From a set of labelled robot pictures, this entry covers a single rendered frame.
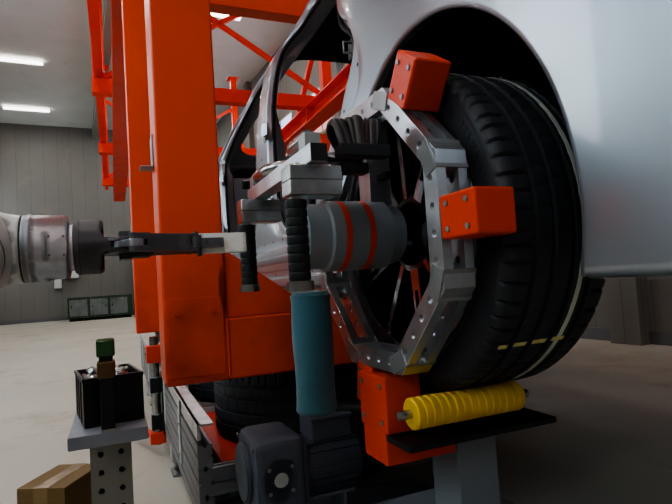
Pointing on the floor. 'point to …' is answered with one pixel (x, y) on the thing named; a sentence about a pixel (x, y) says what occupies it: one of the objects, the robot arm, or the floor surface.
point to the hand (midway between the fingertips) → (222, 243)
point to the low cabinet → (99, 307)
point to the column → (112, 474)
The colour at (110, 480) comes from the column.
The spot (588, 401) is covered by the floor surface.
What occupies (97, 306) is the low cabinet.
